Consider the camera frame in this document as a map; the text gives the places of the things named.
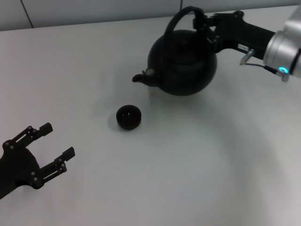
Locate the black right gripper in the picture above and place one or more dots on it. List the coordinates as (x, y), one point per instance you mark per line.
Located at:
(242, 33)

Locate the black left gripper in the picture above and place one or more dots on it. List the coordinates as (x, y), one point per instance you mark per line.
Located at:
(18, 167)

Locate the black round teapot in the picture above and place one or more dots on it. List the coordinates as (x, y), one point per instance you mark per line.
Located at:
(183, 70)

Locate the small black teacup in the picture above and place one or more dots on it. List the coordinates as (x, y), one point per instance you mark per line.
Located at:
(129, 117)

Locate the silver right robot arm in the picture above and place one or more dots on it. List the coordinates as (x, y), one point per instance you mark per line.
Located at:
(284, 49)

